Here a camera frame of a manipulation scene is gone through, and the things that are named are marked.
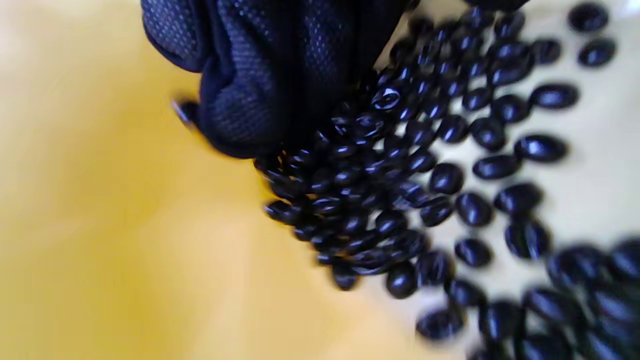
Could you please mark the person's left hand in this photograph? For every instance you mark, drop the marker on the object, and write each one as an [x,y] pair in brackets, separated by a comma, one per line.
[260,65]

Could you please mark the pile of dark coffee beans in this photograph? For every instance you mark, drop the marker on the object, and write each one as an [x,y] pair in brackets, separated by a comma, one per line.
[350,190]

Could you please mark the yellow plastic basin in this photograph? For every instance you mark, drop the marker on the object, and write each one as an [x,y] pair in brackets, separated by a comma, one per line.
[100,225]

